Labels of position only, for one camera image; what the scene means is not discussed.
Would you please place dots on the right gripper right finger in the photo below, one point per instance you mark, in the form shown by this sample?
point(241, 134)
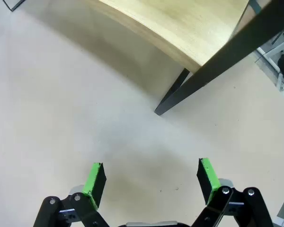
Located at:
point(209, 182)

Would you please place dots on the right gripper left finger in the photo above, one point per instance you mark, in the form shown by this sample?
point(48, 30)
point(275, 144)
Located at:
point(94, 186)

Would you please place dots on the wooden shelf with black frame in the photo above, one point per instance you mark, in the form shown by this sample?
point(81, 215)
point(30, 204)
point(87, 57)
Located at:
point(180, 26)

